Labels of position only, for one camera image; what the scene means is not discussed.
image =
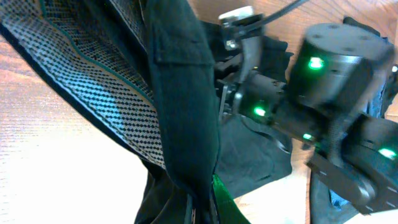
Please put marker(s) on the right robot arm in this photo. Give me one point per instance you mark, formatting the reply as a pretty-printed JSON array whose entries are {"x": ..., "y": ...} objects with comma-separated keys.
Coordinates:
[{"x": 300, "y": 122}]

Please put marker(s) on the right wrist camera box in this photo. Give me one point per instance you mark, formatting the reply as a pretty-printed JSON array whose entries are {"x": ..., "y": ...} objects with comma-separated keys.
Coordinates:
[{"x": 241, "y": 20}]

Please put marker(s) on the black shorts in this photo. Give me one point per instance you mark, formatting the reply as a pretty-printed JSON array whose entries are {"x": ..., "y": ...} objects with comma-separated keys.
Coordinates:
[{"x": 142, "y": 72}]

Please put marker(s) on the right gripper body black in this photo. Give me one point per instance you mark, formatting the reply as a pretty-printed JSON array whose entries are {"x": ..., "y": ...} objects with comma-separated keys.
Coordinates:
[{"x": 254, "y": 82}]

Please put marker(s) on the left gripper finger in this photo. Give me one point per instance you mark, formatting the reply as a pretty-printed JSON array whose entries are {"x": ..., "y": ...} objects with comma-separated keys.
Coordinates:
[{"x": 228, "y": 212}]

